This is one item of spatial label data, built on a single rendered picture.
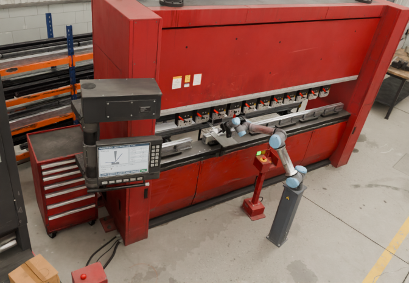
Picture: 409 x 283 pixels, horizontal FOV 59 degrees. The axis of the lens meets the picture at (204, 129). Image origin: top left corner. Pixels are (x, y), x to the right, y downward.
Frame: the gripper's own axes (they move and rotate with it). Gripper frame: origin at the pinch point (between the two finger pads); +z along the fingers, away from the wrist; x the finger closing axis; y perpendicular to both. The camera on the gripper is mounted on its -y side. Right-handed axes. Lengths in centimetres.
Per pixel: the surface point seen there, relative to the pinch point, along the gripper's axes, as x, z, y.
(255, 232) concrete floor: -25, 37, -112
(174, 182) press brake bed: 54, 28, -35
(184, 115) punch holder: 46, -20, 21
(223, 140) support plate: 4.5, -7.5, -10.0
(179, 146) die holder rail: 46.6, 8.8, -2.0
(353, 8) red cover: -153, -95, 83
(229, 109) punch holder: -8.5, -17.4, 18.5
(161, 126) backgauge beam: 51, 26, 26
